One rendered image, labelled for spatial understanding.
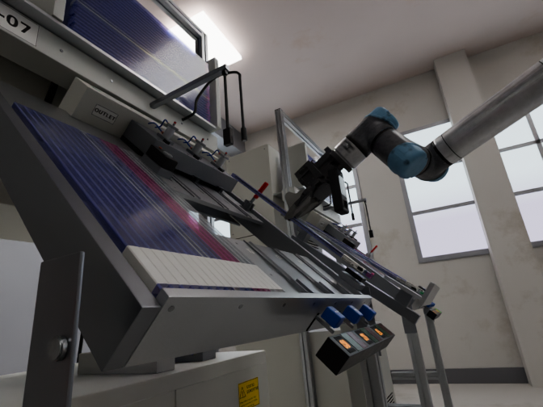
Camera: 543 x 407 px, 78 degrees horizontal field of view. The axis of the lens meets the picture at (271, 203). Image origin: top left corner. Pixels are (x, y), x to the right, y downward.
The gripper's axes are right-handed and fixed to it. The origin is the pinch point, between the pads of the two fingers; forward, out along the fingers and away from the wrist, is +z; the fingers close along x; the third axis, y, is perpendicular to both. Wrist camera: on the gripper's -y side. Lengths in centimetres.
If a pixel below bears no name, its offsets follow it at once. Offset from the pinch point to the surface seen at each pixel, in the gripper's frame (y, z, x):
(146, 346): -28, 3, 57
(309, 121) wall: 232, -30, -289
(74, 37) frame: 53, 5, 44
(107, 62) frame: 54, 6, 34
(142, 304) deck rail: -27, -1, 60
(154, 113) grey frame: 50, 10, 17
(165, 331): -28, 2, 56
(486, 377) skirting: -93, 19, -294
